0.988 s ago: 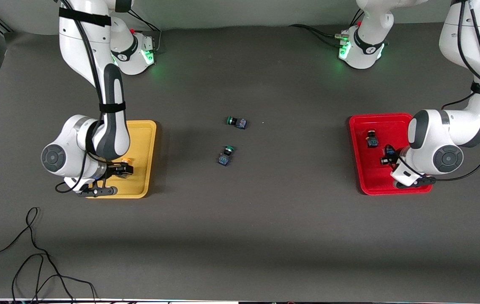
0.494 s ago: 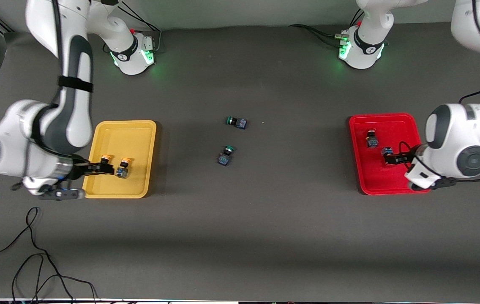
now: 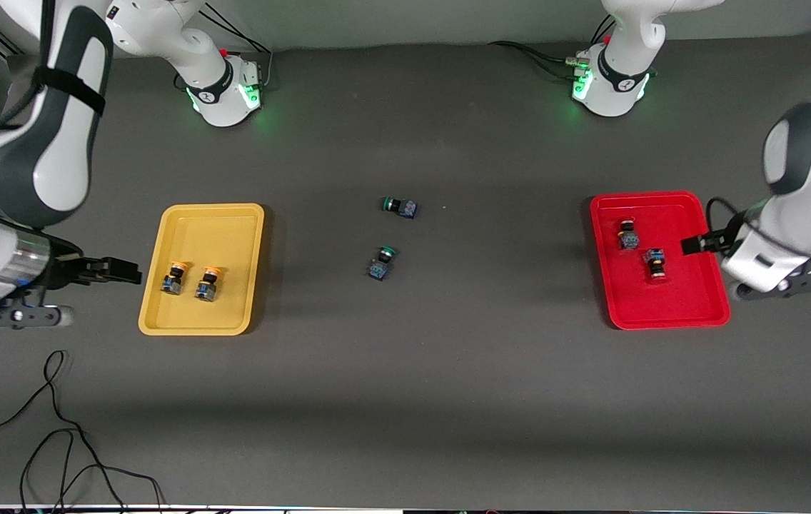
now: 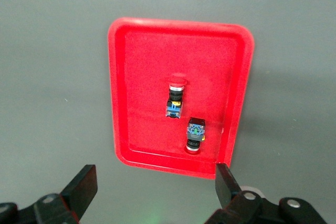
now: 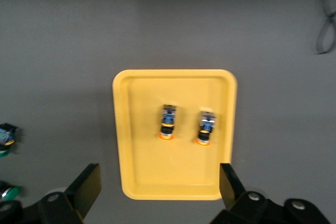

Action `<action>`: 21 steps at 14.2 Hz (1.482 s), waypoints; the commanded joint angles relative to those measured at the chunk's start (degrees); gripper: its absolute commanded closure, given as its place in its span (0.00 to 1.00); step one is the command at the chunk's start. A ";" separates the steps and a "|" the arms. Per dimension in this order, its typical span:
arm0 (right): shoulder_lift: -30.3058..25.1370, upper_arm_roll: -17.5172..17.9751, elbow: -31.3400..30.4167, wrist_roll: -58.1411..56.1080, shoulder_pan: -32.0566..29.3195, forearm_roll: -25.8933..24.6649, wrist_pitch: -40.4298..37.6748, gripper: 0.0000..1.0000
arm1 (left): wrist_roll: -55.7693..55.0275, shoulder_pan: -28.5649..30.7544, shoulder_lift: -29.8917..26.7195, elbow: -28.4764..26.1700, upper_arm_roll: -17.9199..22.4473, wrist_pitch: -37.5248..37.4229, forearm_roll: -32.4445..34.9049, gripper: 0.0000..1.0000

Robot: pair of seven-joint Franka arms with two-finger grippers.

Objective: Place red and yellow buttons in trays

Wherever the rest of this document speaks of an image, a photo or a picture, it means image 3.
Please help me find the black strap on arm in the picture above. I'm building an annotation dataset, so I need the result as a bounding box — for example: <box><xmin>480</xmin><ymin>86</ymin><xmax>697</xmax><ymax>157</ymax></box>
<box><xmin>36</xmin><ymin>66</ymin><xmax>107</xmax><ymax>116</ymax></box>

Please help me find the green push button switch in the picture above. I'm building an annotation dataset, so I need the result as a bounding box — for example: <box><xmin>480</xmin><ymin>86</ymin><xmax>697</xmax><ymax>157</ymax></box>
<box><xmin>368</xmin><ymin>246</ymin><xmax>398</xmax><ymax>281</ymax></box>
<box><xmin>381</xmin><ymin>196</ymin><xmax>418</xmax><ymax>220</ymax></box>

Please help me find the thin black cable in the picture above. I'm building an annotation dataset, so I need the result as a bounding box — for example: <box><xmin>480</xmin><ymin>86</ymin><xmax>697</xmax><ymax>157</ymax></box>
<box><xmin>0</xmin><ymin>348</ymin><xmax>165</xmax><ymax>514</ymax></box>

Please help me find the yellow push button switch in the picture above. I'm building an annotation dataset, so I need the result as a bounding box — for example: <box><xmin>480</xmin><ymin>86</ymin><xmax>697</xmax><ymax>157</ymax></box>
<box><xmin>161</xmin><ymin>261</ymin><xmax>188</xmax><ymax>296</ymax></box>
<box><xmin>195</xmin><ymin>266</ymin><xmax>225</xmax><ymax>302</ymax></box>

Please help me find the black base cables left arm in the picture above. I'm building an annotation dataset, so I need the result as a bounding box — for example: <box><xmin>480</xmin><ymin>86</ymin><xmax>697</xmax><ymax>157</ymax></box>
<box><xmin>488</xmin><ymin>14</ymin><xmax>617</xmax><ymax>81</ymax></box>

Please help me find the yellow plastic tray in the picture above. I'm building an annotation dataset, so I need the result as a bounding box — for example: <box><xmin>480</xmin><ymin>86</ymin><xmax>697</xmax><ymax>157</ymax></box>
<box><xmin>138</xmin><ymin>203</ymin><xmax>266</xmax><ymax>336</ymax></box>

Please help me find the red plastic tray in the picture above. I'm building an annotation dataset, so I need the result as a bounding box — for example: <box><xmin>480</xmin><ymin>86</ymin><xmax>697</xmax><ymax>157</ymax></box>
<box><xmin>589</xmin><ymin>190</ymin><xmax>732</xmax><ymax>331</ymax></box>

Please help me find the black base cables arm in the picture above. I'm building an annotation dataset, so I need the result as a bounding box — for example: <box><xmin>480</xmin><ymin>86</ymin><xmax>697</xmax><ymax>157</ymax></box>
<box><xmin>488</xmin><ymin>14</ymin><xmax>617</xmax><ymax>81</ymax></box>
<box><xmin>198</xmin><ymin>0</ymin><xmax>275</xmax><ymax>92</ymax></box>

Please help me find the black base cables right arm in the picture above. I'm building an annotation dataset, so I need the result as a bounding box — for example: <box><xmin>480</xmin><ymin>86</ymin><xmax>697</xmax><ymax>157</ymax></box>
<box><xmin>198</xmin><ymin>0</ymin><xmax>275</xmax><ymax>92</ymax></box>

